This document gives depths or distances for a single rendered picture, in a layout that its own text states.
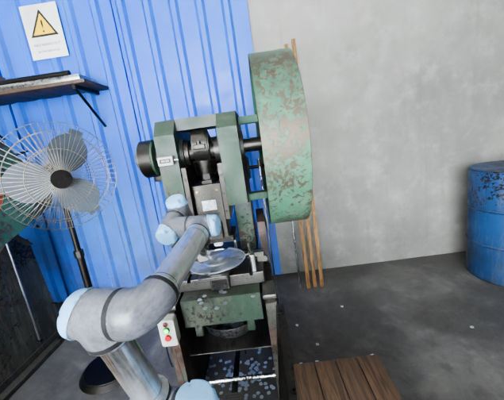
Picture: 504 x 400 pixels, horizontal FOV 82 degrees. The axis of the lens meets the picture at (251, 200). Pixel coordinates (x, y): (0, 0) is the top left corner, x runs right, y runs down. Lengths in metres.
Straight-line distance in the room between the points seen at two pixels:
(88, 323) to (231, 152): 0.91
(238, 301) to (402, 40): 2.47
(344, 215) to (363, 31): 1.58
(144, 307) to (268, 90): 0.83
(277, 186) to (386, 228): 2.05
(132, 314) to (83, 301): 0.13
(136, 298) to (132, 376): 0.27
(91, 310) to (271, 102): 0.85
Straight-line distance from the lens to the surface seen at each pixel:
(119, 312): 0.71
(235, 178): 1.38
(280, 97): 1.13
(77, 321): 0.78
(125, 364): 0.89
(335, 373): 1.48
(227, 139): 1.37
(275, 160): 1.10
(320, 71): 2.76
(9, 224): 2.34
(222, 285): 1.51
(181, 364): 1.65
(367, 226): 2.99
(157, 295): 0.72
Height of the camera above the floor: 1.38
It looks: 13 degrees down
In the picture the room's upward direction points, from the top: 8 degrees counter-clockwise
